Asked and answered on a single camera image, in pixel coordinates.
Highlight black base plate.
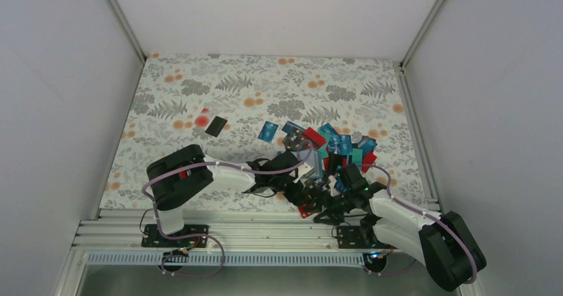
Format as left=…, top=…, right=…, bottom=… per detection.
left=141, top=224, right=209, bottom=248
left=334, top=225, right=391, bottom=250

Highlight red yellow logo card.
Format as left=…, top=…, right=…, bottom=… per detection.
left=297, top=204, right=319, bottom=218

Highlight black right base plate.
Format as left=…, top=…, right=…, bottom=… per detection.
left=334, top=225, right=391, bottom=250

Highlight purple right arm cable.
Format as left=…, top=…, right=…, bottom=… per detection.
left=361, top=164, right=479, bottom=285

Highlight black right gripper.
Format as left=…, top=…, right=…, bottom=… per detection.
left=303, top=189, right=355, bottom=226

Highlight white card with red circle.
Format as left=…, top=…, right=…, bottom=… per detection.
left=193, top=108, right=215, bottom=129

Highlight floral patterned table mat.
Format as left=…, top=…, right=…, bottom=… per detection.
left=100, top=54, right=427, bottom=210

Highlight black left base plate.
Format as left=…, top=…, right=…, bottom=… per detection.
left=141, top=224, right=209, bottom=248

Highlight red card with black stripe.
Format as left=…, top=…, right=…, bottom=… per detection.
left=302, top=127, right=327, bottom=150

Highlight aluminium rail frame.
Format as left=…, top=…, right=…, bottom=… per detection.
left=72, top=209, right=468, bottom=253

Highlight black card near left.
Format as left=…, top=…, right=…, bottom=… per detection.
left=205, top=116, right=228, bottom=137

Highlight black VIP card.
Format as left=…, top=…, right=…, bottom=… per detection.
left=283, top=129, right=302, bottom=151

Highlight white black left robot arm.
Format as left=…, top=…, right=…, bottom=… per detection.
left=141, top=141, right=315, bottom=246

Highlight blue card front left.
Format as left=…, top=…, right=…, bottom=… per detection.
left=258, top=121, right=279, bottom=143

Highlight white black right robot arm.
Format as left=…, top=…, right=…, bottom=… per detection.
left=314, top=164, right=487, bottom=291

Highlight teal leather card holder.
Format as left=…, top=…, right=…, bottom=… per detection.
left=292, top=148, right=323, bottom=180

